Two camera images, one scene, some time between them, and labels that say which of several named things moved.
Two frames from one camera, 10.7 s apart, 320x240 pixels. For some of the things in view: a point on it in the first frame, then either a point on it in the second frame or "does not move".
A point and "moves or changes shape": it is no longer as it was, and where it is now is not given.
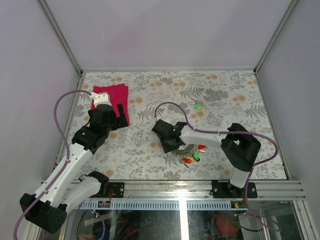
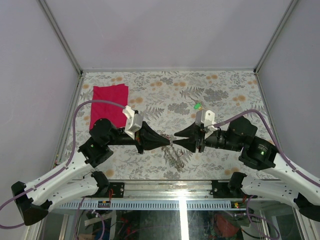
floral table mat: (201, 100) does not move
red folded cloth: (118, 94) does not move
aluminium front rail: (166, 190) does not move
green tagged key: (197, 106) does not move
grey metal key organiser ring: (189, 149) moves or changes shape
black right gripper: (167, 149) to (192, 132)
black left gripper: (121, 121) to (146, 138)
